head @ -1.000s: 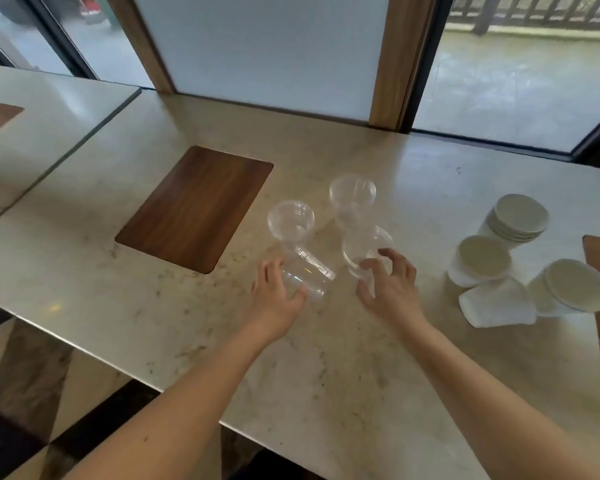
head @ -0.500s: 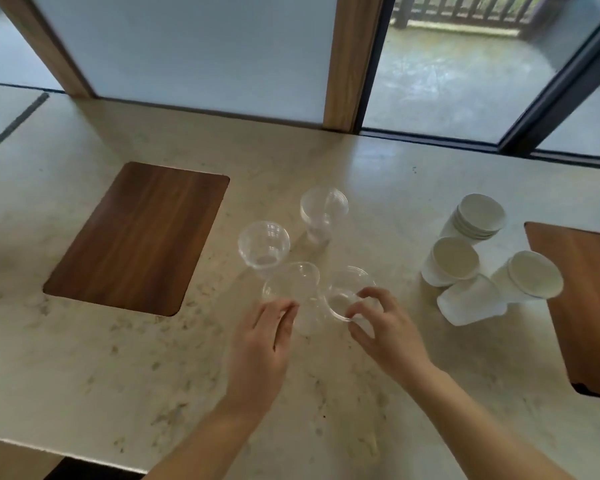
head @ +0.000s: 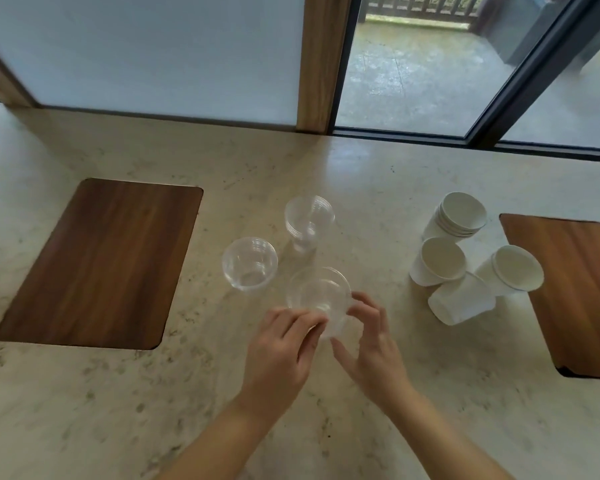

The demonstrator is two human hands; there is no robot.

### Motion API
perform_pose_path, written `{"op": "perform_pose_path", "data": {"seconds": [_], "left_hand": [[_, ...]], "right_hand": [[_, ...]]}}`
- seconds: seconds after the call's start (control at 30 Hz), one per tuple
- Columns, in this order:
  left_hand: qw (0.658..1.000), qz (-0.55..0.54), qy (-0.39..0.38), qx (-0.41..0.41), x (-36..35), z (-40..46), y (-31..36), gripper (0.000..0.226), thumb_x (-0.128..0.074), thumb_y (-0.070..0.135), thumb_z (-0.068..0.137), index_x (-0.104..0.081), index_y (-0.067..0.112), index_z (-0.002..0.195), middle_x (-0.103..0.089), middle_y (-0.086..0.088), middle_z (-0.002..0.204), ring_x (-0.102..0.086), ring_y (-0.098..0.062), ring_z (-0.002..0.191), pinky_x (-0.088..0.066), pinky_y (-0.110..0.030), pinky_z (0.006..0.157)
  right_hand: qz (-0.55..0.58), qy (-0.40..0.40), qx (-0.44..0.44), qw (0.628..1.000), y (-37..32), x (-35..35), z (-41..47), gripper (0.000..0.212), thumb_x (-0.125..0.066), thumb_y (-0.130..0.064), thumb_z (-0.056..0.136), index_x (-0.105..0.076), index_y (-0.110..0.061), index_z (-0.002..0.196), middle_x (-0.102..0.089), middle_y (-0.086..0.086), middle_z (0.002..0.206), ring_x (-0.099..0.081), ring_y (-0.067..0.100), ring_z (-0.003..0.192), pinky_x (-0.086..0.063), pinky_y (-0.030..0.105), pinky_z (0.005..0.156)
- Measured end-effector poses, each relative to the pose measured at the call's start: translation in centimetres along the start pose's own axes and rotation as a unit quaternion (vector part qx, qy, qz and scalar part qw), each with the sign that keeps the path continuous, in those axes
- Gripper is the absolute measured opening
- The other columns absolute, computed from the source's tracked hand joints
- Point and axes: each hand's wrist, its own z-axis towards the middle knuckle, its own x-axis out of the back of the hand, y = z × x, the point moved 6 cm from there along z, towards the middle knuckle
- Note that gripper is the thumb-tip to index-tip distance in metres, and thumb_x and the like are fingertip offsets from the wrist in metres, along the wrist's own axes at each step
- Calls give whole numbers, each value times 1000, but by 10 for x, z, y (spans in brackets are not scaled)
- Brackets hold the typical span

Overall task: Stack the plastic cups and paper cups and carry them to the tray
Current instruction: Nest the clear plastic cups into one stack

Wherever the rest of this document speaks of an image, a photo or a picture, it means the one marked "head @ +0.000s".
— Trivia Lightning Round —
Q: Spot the black sliding door frame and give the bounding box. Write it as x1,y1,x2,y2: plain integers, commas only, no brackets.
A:
330,0,600,161

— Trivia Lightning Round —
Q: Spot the person's right forearm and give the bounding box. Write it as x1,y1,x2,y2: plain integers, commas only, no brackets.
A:
380,380,517,480

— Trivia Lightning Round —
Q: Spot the white paper cup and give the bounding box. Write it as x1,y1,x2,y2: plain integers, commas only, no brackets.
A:
427,273,497,327
409,237,468,287

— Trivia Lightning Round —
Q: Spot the wooden post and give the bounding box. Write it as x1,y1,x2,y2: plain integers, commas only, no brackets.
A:
0,34,40,109
295,0,354,135

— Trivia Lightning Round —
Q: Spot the clear plastic cup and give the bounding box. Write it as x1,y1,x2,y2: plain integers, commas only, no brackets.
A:
285,266,354,341
222,237,279,294

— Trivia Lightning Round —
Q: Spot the wooden inlay board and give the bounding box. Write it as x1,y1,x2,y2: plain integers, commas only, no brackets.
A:
0,178,204,351
499,213,600,381

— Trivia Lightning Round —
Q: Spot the white frosted panel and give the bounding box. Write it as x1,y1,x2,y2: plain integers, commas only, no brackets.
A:
0,0,307,124

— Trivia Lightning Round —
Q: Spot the pair of nested paper cups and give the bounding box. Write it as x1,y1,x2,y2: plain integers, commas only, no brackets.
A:
474,245,545,297

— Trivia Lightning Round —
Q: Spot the person's left hand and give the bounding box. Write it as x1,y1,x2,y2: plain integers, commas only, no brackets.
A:
236,307,329,421

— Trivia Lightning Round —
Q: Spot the person's right hand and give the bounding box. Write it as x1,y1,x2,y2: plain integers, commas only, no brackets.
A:
330,291,417,410

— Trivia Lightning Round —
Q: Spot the wooden balcony railing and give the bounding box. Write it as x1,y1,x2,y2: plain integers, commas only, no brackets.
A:
366,0,487,30

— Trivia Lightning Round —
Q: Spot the stack of clear plastic cups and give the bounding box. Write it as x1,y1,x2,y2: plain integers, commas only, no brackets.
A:
284,195,336,254

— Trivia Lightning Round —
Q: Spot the person's left forearm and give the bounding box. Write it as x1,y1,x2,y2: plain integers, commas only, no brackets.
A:
152,397,293,480

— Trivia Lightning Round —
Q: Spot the stack of white paper cups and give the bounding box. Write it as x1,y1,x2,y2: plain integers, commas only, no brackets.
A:
421,192,488,241

